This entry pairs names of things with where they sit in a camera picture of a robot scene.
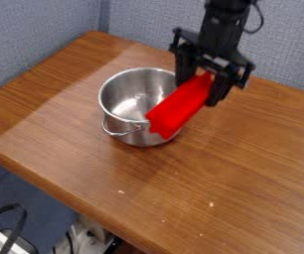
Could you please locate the white items under table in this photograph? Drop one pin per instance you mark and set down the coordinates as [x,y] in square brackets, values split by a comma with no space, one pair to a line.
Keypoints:
[87,238]

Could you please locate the red rectangular block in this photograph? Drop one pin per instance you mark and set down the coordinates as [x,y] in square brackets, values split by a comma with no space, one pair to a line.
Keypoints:
[174,111]

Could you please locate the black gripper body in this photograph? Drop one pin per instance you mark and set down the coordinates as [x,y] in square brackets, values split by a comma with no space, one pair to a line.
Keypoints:
[216,43]

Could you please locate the metal pot with handle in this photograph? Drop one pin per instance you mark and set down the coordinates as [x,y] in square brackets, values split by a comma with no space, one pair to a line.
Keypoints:
[128,96]

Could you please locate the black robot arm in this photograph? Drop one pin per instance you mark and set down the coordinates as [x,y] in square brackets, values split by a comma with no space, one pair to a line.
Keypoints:
[231,7]

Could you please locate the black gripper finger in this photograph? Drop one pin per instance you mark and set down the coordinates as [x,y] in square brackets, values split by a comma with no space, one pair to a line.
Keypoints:
[224,82]
[187,64]

